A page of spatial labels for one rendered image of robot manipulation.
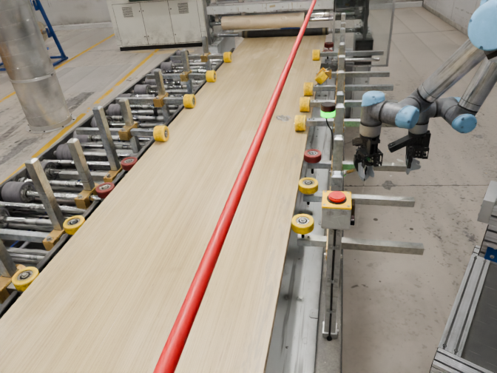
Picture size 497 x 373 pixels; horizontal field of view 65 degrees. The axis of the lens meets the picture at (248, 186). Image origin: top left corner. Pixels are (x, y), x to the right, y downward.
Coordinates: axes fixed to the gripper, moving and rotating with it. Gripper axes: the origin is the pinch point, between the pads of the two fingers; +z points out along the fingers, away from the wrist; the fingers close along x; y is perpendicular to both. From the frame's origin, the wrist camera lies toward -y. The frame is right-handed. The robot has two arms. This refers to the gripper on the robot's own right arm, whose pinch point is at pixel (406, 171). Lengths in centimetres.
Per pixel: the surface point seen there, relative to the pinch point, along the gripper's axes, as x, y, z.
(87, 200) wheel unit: -39, -137, -5
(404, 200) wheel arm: -26.1, -3.8, -2.7
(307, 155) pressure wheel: -3.0, -43.8, -9.0
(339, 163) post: -30.8, -29.6, -21.6
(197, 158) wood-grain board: -8, -95, -9
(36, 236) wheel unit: -61, -147, -3
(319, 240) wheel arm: -52, -36, -1
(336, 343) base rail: -84, -29, 12
